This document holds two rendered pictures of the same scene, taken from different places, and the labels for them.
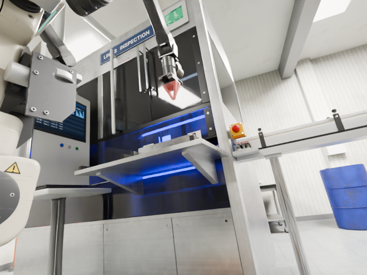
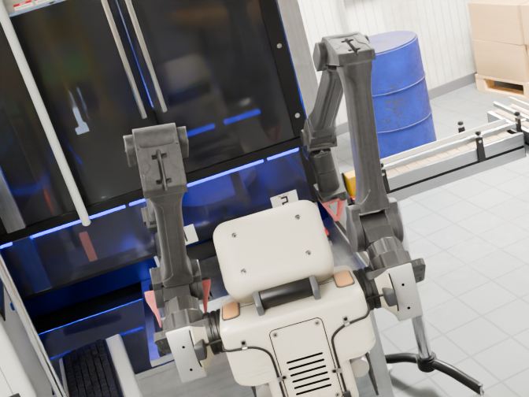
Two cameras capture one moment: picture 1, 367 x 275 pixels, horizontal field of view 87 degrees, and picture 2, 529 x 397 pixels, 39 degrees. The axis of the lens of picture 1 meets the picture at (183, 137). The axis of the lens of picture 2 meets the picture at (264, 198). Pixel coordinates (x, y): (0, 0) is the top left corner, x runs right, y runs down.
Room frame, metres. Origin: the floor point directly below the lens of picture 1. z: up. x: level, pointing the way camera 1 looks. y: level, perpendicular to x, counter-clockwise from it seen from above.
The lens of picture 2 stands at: (-0.72, 1.07, 1.95)
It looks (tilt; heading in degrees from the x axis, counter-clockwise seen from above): 23 degrees down; 330
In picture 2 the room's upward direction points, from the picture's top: 16 degrees counter-clockwise
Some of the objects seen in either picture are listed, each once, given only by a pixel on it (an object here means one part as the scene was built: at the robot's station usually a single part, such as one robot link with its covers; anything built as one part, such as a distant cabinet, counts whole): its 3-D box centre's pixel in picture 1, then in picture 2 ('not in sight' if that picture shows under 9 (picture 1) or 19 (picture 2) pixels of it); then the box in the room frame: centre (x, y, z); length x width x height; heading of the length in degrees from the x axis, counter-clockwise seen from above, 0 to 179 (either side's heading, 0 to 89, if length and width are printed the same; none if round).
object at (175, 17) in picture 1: (173, 17); not in sight; (1.11, -0.05, 1.96); 0.21 x 0.01 x 0.21; 65
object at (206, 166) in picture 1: (202, 169); not in sight; (0.92, -0.07, 0.80); 0.34 x 0.03 x 0.13; 155
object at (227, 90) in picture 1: (228, 89); not in sight; (1.48, -0.44, 1.51); 0.85 x 0.01 x 0.59; 155
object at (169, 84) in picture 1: (173, 91); (332, 203); (0.75, 0.01, 1.13); 0.07 x 0.07 x 0.09; 64
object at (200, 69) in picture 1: (201, 76); (287, 78); (1.07, -0.17, 1.40); 0.05 x 0.01 x 0.80; 65
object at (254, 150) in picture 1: (246, 153); not in sight; (1.06, -0.34, 0.87); 0.14 x 0.13 x 0.02; 155
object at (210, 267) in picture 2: not in sight; (197, 282); (1.17, 0.28, 0.90); 0.34 x 0.26 x 0.04; 155
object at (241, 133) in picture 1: (237, 130); (357, 181); (1.03, -0.31, 1.00); 0.08 x 0.07 x 0.07; 155
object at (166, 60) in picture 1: (169, 65); (321, 159); (0.74, 0.02, 1.26); 0.07 x 0.06 x 0.07; 155
